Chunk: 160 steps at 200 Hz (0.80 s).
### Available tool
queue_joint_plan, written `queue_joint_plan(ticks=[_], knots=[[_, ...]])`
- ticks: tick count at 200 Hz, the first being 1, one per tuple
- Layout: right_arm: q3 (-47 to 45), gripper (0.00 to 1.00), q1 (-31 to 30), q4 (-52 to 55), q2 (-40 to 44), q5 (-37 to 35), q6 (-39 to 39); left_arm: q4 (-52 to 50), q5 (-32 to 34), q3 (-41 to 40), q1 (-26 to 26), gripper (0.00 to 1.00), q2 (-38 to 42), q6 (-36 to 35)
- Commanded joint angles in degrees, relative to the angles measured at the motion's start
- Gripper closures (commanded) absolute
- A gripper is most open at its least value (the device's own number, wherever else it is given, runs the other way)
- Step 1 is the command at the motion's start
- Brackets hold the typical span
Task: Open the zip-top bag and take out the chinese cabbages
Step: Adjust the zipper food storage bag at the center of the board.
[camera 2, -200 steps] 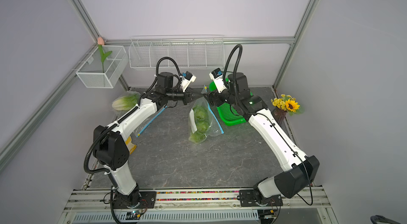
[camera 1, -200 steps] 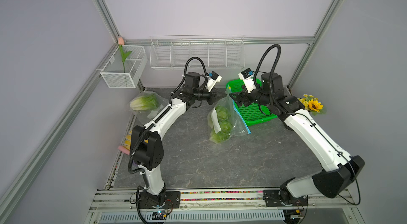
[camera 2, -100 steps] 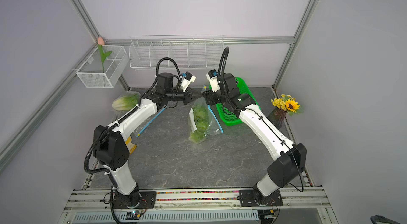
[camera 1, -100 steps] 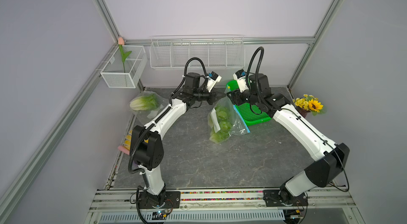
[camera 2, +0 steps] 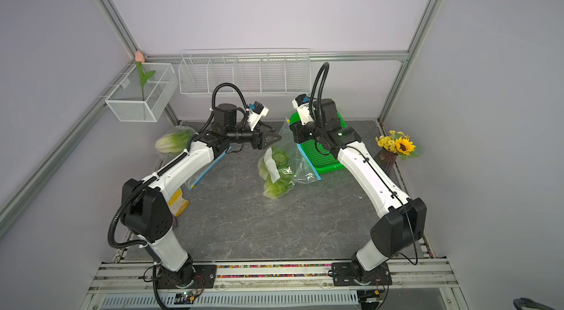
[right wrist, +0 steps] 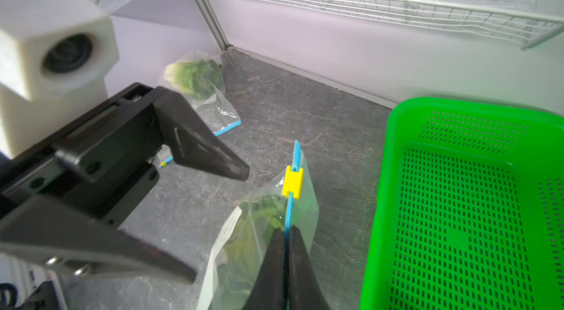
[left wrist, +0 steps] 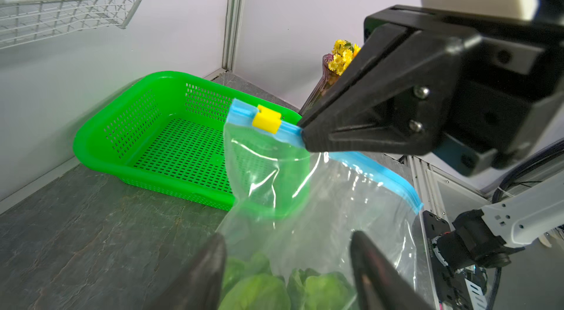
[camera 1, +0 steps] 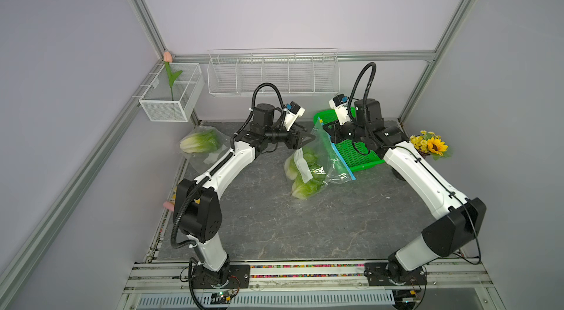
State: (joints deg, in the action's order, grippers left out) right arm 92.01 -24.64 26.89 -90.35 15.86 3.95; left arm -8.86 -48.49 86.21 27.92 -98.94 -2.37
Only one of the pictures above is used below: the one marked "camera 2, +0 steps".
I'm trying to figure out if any clear zip-top bag blue seal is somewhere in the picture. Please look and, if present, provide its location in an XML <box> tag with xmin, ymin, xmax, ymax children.
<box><xmin>258</xmin><ymin>119</ymin><xmax>321</xmax><ymax>200</ymax></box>

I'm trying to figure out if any yellow toy hand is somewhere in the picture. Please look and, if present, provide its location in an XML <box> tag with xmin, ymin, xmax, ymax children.
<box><xmin>167</xmin><ymin>188</ymin><xmax>189</xmax><ymax>217</ymax></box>

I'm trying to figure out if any yellow sunflower bouquet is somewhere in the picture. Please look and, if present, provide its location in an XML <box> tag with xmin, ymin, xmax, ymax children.
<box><xmin>375</xmin><ymin>130</ymin><xmax>421</xmax><ymax>160</ymax></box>

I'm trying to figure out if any white wire wall shelf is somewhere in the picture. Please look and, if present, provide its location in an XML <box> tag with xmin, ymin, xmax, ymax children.
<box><xmin>179</xmin><ymin>48</ymin><xmax>311</xmax><ymax>96</ymax></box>

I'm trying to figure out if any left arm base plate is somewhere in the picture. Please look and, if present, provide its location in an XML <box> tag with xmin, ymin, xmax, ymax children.
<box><xmin>157</xmin><ymin>264</ymin><xmax>217</xmax><ymax>289</ymax></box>

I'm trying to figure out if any dark glass vase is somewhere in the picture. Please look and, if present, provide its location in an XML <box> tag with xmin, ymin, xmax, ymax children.
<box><xmin>377</xmin><ymin>148</ymin><xmax>399</xmax><ymax>175</ymax></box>

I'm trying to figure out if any white mesh wall basket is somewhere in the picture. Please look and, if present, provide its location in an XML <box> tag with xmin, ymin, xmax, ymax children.
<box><xmin>105</xmin><ymin>62</ymin><xmax>179</xmax><ymax>122</ymax></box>

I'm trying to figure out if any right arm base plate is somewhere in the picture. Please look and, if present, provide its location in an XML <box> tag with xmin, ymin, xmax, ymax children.
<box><xmin>328</xmin><ymin>261</ymin><xmax>392</xmax><ymax>287</ymax></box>

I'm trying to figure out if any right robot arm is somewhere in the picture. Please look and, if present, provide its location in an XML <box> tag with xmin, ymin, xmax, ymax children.
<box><xmin>290</xmin><ymin>63</ymin><xmax>427</xmax><ymax>285</ymax></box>

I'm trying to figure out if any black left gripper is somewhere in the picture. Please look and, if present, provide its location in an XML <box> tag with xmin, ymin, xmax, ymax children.
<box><xmin>228</xmin><ymin>122</ymin><xmax>282</xmax><ymax>150</ymax></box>

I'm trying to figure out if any chinese cabbage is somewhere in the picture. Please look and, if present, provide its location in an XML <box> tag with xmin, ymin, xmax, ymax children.
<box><xmin>155</xmin><ymin>129</ymin><xmax>195</xmax><ymax>154</ymax></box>
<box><xmin>263</xmin><ymin>176</ymin><xmax>294</xmax><ymax>200</ymax></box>
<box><xmin>258</xmin><ymin>146</ymin><xmax>294</xmax><ymax>182</ymax></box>

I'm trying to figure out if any green plastic basket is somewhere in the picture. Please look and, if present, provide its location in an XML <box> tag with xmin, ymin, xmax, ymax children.
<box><xmin>298</xmin><ymin>140</ymin><xmax>345</xmax><ymax>175</ymax></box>

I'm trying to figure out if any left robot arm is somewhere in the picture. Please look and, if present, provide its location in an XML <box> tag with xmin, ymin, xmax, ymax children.
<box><xmin>107</xmin><ymin>82</ymin><xmax>281</xmax><ymax>287</ymax></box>

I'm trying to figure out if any artificial pink tulip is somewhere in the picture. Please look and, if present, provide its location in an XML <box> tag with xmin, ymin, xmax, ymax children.
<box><xmin>135</xmin><ymin>50</ymin><xmax>155</xmax><ymax>101</ymax></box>

